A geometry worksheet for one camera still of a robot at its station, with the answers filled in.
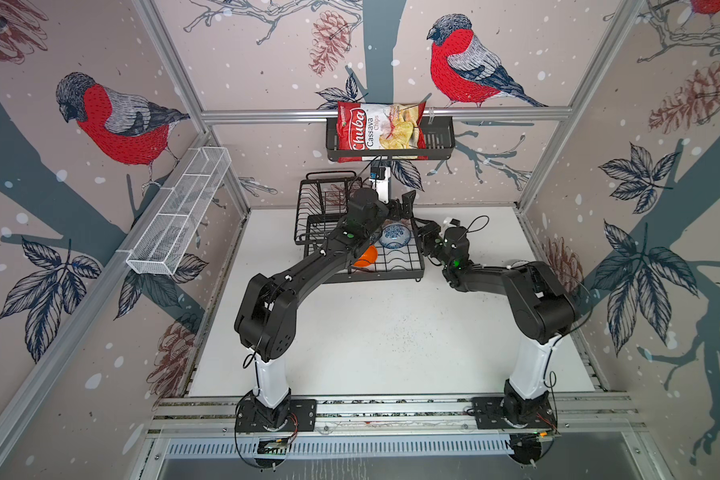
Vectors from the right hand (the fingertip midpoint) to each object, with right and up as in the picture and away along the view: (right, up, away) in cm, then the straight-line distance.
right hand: (408, 226), depth 93 cm
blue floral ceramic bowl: (-3, -3, +14) cm, 15 cm away
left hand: (-3, +10, -14) cm, 17 cm away
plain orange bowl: (-12, -10, +7) cm, 17 cm away
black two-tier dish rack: (-3, -10, +11) cm, 15 cm away
